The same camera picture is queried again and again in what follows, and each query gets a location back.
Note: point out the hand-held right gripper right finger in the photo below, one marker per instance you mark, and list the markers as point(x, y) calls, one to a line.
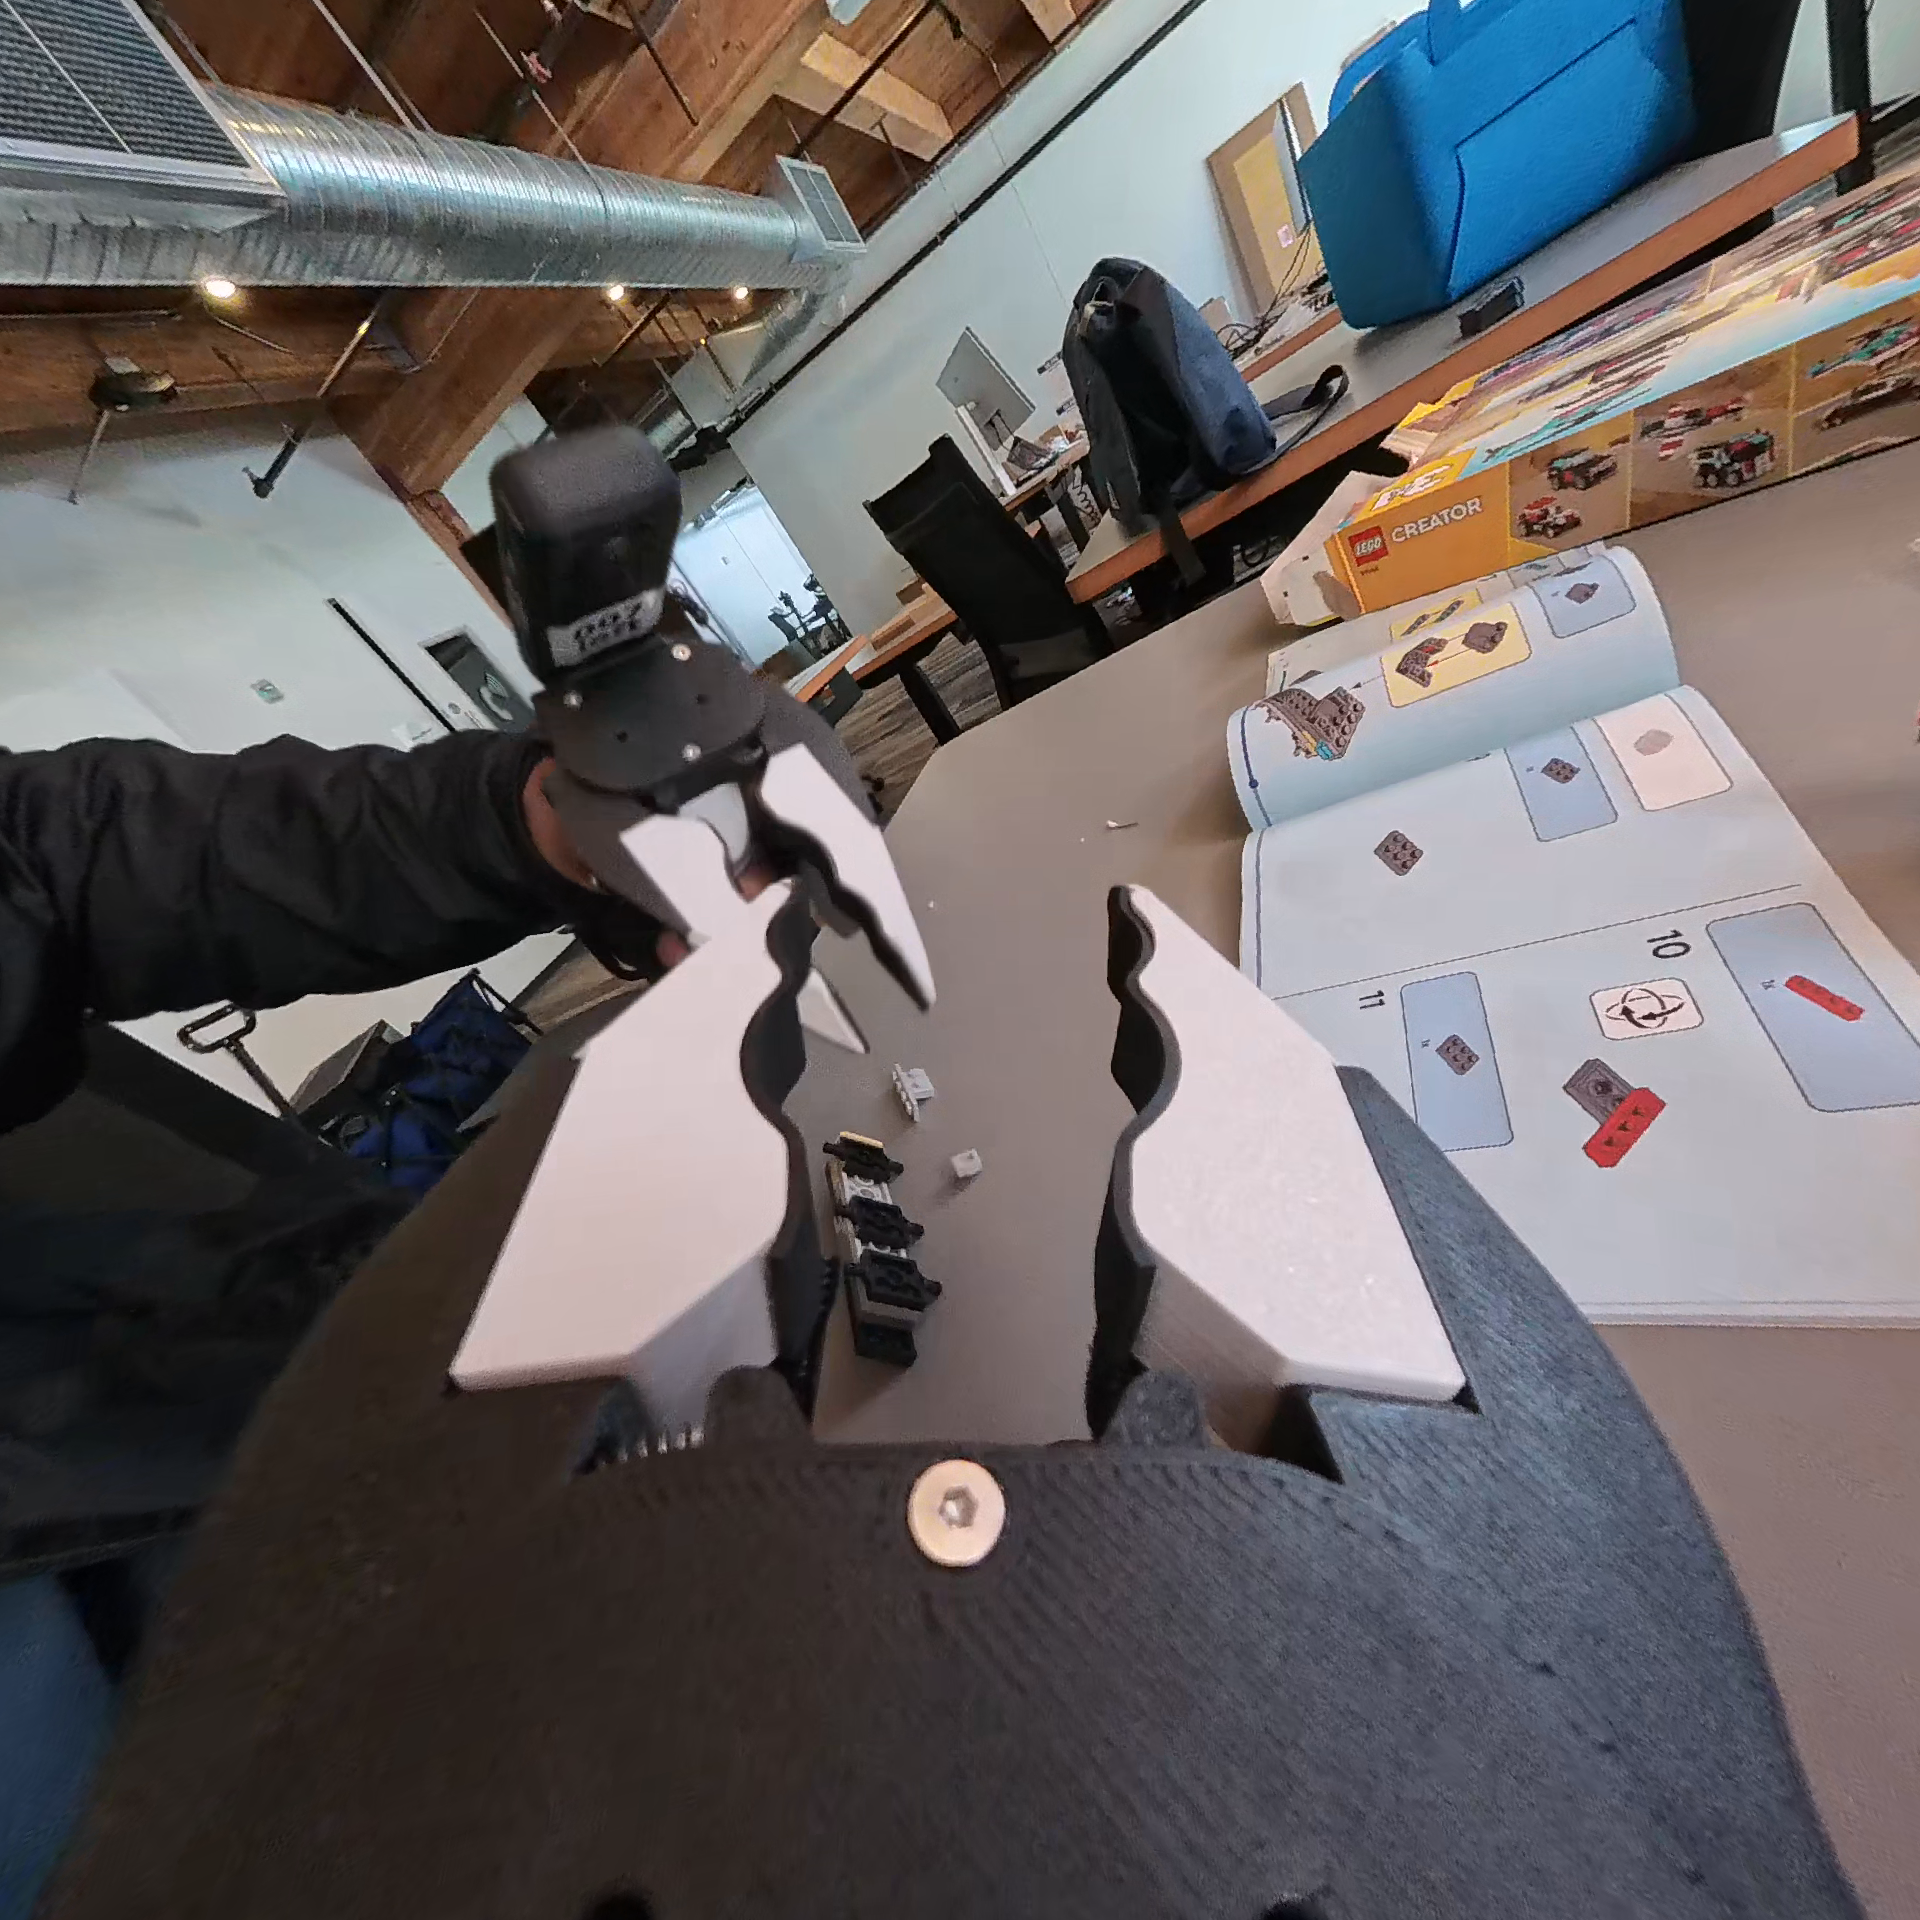
point(1276, 1229)

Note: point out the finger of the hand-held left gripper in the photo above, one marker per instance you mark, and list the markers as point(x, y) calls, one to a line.
point(675, 877)
point(856, 869)

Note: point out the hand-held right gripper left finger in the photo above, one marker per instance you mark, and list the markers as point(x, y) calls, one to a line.
point(631, 1199)

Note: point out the light grey toy bracket plate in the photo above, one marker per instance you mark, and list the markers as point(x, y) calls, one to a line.
point(911, 1090)

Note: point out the toy truck chassis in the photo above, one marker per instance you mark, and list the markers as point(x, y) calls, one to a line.
point(875, 1229)

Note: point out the person's left forearm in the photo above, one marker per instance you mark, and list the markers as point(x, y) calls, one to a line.
point(268, 869)

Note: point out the grey desk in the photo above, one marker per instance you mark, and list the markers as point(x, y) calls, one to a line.
point(1036, 931)

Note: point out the person's left hand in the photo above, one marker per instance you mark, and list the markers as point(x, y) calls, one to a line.
point(561, 834)

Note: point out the blue floor bag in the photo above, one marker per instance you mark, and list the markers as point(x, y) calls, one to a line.
point(453, 1065)

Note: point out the instruction booklet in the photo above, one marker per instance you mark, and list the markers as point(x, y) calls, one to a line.
point(1499, 899)

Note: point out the computer monitor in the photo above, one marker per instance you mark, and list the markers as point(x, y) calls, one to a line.
point(983, 384)

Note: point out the dark navy backpack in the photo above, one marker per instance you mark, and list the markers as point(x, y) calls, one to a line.
point(1153, 391)

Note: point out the leaning cardboard sheet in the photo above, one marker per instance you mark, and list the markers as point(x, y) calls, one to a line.
point(1251, 194)

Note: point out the small black device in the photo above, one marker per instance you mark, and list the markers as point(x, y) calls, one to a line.
point(1494, 308)

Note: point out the yellow toy set box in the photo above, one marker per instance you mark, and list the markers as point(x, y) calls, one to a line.
point(1651, 405)

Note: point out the blue felt bag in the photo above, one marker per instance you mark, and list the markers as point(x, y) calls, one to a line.
point(1499, 165)

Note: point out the silver ventilation duct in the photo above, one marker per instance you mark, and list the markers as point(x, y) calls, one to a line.
point(453, 194)

